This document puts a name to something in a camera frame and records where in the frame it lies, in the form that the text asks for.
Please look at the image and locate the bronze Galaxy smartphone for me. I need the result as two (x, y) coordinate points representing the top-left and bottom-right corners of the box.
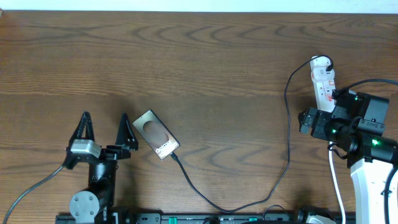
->
(132, 110), (180, 160)

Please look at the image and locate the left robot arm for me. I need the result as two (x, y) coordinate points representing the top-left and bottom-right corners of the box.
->
(63, 111), (138, 223)

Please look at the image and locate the white power strip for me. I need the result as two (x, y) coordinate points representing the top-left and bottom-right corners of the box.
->
(311, 67), (335, 112)

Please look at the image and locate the black right camera cable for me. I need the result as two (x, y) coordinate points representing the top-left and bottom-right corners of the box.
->
(331, 78), (398, 224)

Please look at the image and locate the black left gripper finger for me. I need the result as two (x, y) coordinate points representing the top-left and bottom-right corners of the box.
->
(68, 111), (95, 147)
(115, 113), (139, 151)

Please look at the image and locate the black USB charging cable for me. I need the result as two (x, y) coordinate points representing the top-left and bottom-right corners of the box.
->
(169, 55), (335, 214)

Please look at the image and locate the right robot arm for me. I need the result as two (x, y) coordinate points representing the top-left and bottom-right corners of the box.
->
(298, 90), (397, 223)

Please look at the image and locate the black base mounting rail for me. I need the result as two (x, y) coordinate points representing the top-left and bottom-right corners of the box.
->
(55, 212), (357, 224)

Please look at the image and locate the white USB charger adapter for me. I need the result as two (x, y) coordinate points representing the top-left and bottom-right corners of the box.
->
(310, 55), (335, 77)

